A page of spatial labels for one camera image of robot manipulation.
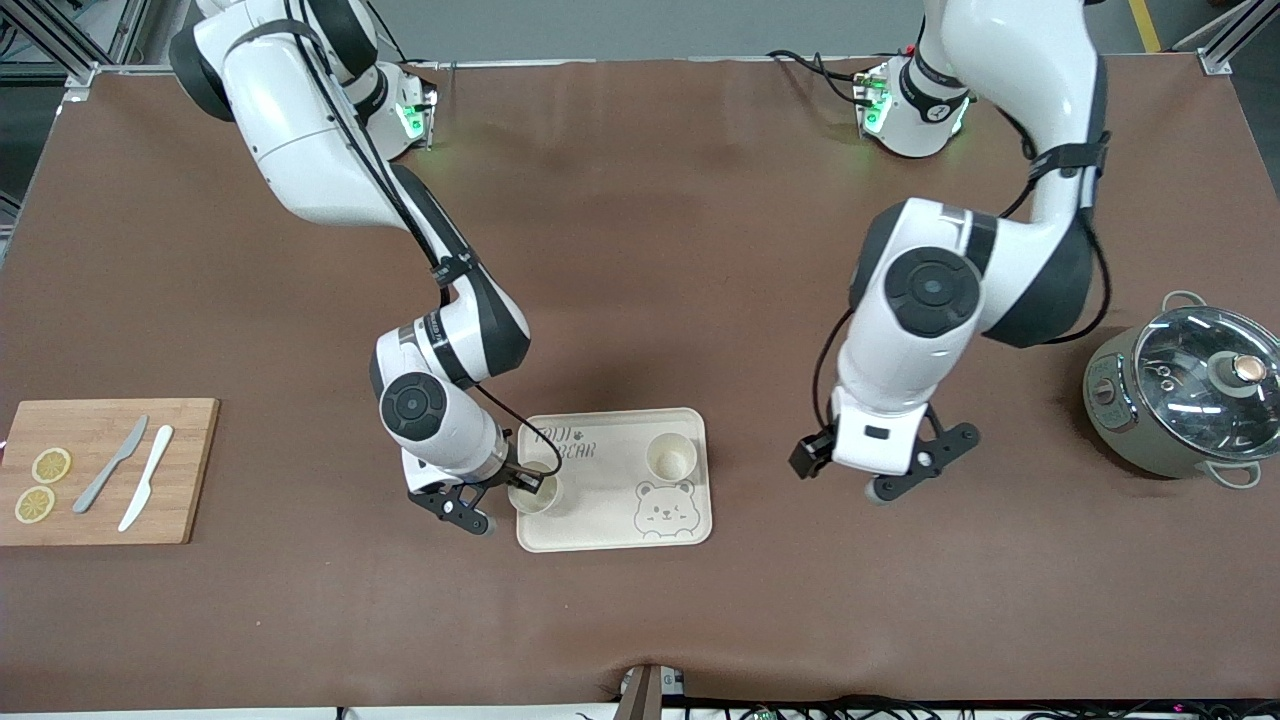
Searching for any white plastic cup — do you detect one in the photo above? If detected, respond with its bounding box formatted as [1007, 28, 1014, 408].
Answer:
[507, 461, 565, 517]
[646, 432, 700, 484]

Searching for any cream tray with bear print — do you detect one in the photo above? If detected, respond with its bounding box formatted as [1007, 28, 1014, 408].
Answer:
[516, 407, 714, 554]

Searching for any bamboo cutting board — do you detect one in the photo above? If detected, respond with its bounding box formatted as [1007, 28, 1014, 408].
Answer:
[0, 398, 221, 547]

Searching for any grey-green cooking pot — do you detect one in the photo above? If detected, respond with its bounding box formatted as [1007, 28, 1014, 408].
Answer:
[1083, 290, 1267, 491]

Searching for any white plastic knife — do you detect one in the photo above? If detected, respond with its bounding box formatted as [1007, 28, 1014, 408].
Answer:
[118, 425, 175, 533]

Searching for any grey plastic knife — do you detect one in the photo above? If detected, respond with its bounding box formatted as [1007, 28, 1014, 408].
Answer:
[72, 415, 150, 515]

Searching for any glass pot lid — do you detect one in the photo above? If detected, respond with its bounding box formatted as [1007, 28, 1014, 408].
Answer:
[1135, 305, 1280, 447]

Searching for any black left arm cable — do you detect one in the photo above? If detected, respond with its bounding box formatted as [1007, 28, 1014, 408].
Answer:
[812, 100, 1114, 446]

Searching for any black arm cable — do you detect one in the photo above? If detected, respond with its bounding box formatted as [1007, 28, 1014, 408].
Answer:
[285, 0, 546, 493]
[812, 100, 1114, 446]

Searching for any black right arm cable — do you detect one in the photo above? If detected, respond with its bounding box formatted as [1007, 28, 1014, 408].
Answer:
[285, 0, 546, 493]

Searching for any black base power cable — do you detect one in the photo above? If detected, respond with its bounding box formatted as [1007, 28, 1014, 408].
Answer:
[765, 48, 873, 104]

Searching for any aluminium frame profile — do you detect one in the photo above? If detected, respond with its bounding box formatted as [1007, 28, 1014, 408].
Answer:
[1175, 0, 1280, 77]

